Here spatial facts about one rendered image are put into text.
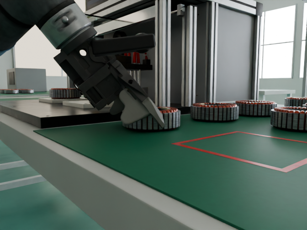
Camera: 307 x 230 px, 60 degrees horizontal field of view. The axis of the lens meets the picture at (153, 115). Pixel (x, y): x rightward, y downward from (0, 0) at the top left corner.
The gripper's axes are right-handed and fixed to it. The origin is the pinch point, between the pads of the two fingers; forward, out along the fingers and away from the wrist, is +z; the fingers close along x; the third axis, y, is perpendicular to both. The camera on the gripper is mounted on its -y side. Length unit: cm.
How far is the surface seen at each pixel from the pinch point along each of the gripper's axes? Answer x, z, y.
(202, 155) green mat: 21.6, 0.2, 1.8
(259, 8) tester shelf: -31, 5, -59
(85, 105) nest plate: -23.3, -7.5, 8.1
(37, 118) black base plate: -8.4, -13.2, 17.0
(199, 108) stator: -4.3, 6.6, -10.4
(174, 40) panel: -34.6, -4.4, -27.6
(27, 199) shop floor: -155, 35, 84
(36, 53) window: -517, -82, 14
